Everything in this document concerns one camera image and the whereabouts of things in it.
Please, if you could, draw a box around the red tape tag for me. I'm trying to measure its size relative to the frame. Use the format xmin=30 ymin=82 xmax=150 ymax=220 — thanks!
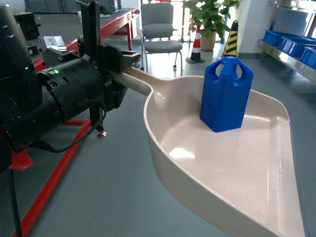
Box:
xmin=9 ymin=149 xmax=34 ymax=171

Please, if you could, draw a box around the blue bin on shelf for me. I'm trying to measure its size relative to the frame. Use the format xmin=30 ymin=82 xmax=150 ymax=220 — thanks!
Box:
xmin=262 ymin=30 xmax=300 ymax=47

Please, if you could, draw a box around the stainless steel shelf rail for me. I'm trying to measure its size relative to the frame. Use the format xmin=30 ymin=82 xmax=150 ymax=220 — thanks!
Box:
xmin=257 ymin=39 xmax=316 ymax=83

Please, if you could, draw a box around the blue plastic jug part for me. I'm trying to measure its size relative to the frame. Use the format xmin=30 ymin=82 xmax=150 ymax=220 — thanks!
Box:
xmin=200 ymin=56 xmax=254 ymax=132

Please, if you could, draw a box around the potted green plant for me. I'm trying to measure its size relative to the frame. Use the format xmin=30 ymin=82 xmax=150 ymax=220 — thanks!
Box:
xmin=183 ymin=0 xmax=239 ymax=51

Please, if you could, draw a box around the red white traffic cone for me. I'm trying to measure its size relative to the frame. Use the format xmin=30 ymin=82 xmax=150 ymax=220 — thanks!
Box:
xmin=186 ymin=26 xmax=205 ymax=64

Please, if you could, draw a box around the black cable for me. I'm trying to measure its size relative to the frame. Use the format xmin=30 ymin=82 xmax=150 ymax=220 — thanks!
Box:
xmin=34 ymin=100 xmax=108 ymax=154

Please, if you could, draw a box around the yellow black traffic cone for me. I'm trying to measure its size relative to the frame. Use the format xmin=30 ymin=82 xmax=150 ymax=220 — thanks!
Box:
xmin=222 ymin=20 xmax=238 ymax=58

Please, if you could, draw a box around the red table frame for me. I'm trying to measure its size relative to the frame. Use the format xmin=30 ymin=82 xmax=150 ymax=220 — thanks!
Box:
xmin=12 ymin=8 xmax=139 ymax=237

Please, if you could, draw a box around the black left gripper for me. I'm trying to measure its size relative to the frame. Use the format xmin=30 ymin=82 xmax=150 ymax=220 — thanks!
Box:
xmin=76 ymin=0 xmax=142 ymax=131

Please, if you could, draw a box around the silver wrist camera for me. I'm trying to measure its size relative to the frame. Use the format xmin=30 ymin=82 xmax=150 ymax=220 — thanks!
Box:
xmin=43 ymin=36 xmax=67 ymax=52

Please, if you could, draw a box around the beige plastic dustpan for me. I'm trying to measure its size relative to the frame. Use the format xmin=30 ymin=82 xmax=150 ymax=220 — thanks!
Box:
xmin=114 ymin=68 xmax=305 ymax=237

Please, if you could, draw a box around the grey office chair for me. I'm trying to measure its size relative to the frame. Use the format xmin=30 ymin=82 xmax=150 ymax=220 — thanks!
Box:
xmin=140 ymin=2 xmax=183 ymax=74

